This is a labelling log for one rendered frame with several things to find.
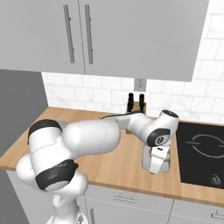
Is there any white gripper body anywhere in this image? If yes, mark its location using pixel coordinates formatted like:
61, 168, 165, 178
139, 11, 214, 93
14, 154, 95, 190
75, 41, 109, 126
150, 150, 172, 175

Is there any clear food container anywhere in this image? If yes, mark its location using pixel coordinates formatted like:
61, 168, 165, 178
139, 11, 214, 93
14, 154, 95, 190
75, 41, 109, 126
141, 143, 172, 175

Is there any grey drawer front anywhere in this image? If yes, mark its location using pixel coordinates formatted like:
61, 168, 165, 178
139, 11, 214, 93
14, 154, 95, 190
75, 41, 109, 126
168, 199, 224, 224
83, 184, 176, 215

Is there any black hob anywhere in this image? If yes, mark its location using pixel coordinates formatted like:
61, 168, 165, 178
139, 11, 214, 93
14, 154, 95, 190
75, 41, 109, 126
175, 121, 224, 190

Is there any grey base cupboard door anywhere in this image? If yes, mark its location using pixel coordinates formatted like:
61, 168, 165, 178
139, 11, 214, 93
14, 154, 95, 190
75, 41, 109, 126
84, 198, 173, 224
6, 170, 89, 224

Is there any grey fridge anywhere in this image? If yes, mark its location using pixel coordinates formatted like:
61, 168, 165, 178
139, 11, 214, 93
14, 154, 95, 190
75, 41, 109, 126
0, 68, 49, 224

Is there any grey drawer handle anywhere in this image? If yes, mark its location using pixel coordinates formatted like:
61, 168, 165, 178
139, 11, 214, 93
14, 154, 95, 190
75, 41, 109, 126
113, 194, 138, 204
211, 211, 224, 221

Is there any black knife handle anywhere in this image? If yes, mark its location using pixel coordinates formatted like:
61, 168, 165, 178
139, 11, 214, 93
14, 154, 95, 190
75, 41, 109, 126
127, 92, 135, 114
138, 93, 146, 114

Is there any grey wall socket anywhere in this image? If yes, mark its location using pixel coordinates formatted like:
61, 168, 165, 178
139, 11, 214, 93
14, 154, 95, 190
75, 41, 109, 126
133, 77, 148, 93

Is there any grey base cupboard handle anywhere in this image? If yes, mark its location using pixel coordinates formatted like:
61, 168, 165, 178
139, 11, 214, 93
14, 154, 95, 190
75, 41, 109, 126
88, 206, 96, 224

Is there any wide grey wall cupboard door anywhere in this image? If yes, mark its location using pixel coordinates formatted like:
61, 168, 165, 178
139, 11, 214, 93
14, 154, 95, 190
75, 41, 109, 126
77, 0, 211, 83

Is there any grey wall cupboard handle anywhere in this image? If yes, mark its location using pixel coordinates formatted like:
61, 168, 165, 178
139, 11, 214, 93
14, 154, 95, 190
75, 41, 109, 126
84, 3, 95, 66
62, 3, 75, 64

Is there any narrow grey wall cupboard door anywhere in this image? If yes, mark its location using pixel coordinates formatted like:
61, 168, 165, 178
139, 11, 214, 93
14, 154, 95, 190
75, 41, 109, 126
0, 0, 87, 75

